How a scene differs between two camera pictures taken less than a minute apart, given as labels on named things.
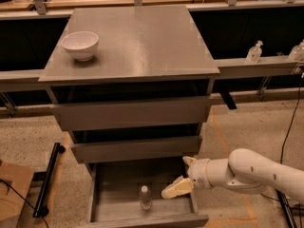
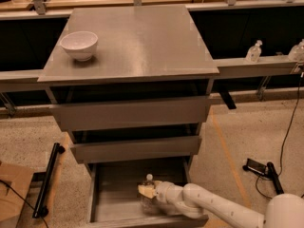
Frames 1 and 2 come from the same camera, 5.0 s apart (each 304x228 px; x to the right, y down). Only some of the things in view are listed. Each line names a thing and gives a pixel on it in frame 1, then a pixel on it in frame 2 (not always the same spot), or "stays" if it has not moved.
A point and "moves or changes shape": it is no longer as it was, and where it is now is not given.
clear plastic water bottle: [145, 199] moves or changes shape
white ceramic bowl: [81, 45] stays
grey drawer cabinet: [131, 86] stays
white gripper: [198, 171] to [165, 192]
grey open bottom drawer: [115, 197] stays
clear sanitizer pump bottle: [254, 55] stays
